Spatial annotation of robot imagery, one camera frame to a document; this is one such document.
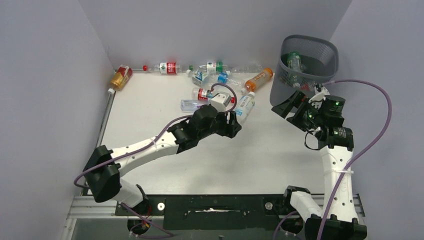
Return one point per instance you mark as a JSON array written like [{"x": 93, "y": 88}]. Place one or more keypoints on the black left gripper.
[{"x": 230, "y": 130}]

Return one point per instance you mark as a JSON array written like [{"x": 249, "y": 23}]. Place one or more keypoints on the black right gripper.
[{"x": 282, "y": 109}]

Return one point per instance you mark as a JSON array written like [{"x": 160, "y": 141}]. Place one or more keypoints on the white blue label tea bottle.
[{"x": 244, "y": 107}]

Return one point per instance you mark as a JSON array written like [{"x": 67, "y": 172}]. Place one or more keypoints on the clear Ganten water bottle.
[{"x": 190, "y": 105}]

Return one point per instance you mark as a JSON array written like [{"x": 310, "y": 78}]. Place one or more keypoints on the red label Nongfu water bottle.
[{"x": 304, "y": 86}]

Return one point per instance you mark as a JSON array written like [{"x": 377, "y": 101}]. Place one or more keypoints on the green tea label bottle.
[{"x": 294, "y": 63}]

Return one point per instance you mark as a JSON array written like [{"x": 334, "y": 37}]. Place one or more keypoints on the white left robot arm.
[{"x": 105, "y": 168}]

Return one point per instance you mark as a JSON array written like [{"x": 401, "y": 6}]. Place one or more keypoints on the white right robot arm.
[{"x": 337, "y": 219}]

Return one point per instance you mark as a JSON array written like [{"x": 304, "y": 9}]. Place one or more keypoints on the grey mesh waste bin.
[{"x": 320, "y": 60}]

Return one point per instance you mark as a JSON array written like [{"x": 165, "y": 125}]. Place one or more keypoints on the orange juice bottle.
[{"x": 255, "y": 83}]

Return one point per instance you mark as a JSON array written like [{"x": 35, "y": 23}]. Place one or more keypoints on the red label bottle blue picture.
[{"x": 202, "y": 94}]

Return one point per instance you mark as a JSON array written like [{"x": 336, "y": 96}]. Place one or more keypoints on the clear bottle blue label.
[{"x": 236, "y": 83}]

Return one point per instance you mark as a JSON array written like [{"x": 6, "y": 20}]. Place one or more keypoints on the crushed clear bottle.
[{"x": 246, "y": 69}]

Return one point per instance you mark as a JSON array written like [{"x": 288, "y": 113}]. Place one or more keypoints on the crushed bottle white blue label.
[{"x": 201, "y": 79}]

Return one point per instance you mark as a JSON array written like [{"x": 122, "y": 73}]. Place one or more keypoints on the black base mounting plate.
[{"x": 163, "y": 216}]

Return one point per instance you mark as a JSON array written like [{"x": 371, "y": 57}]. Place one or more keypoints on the amber tea bottle red label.
[{"x": 120, "y": 79}]

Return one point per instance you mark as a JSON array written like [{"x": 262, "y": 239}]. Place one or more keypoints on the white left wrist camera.
[{"x": 220, "y": 101}]

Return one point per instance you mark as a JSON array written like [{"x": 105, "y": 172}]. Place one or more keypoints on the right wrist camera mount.
[{"x": 320, "y": 93}]

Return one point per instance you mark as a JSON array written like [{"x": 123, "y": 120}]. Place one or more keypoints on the green cap bottle at wall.
[{"x": 211, "y": 67}]

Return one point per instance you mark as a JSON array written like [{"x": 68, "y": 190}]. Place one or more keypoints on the red cap bottle at wall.
[{"x": 163, "y": 68}]

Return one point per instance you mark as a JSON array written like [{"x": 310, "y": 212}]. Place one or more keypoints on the aluminium frame rail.
[{"x": 85, "y": 207}]

